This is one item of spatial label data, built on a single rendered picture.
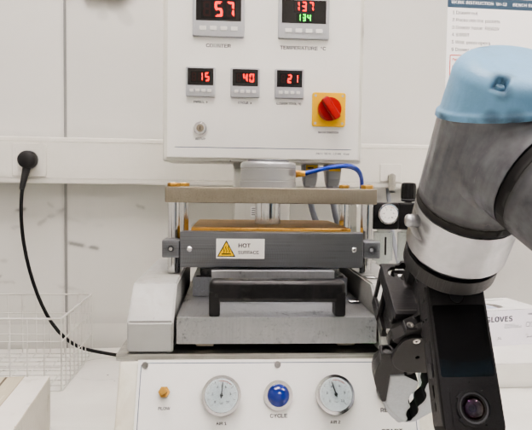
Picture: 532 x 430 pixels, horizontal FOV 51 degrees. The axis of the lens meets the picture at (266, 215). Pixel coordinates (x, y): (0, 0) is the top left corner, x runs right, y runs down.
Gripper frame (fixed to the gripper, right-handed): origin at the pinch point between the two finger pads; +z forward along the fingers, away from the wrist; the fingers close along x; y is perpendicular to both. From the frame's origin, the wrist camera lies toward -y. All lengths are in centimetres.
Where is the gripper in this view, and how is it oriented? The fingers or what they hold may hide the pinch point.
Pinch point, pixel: (406, 419)
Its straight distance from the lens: 59.2
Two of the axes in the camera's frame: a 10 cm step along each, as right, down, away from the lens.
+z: -0.5, 7.8, 6.2
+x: -10.0, -0.1, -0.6
